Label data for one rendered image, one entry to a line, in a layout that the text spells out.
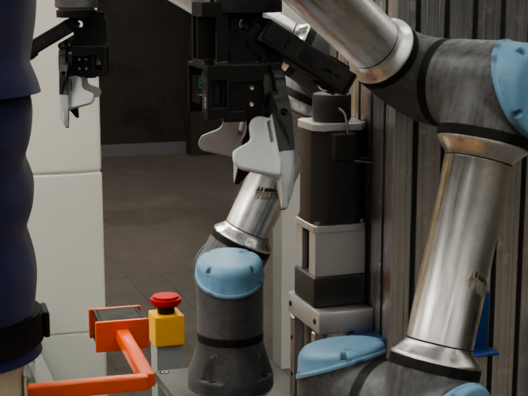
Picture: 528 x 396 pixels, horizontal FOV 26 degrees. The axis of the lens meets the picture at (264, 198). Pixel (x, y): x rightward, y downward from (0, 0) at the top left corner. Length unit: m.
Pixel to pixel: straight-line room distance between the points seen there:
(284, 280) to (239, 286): 3.20
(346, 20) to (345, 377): 0.45
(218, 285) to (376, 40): 0.65
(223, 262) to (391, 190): 0.42
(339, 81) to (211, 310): 0.87
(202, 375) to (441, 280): 0.68
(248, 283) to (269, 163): 0.86
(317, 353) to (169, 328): 1.12
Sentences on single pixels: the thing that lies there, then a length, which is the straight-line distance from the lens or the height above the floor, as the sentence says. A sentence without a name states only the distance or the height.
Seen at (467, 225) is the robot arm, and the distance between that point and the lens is 1.42.
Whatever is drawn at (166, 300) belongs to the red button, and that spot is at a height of 1.04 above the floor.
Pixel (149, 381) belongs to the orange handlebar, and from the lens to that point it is 1.65.
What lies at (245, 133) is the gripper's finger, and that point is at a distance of 1.19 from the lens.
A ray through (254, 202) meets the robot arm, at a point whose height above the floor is 1.34.
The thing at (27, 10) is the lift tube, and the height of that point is 1.70.
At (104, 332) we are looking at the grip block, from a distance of 1.84.
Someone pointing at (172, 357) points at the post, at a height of 0.90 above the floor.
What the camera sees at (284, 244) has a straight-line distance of 5.09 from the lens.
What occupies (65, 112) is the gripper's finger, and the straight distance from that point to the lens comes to 1.99.
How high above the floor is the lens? 1.74
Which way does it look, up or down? 11 degrees down
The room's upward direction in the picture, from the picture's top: straight up
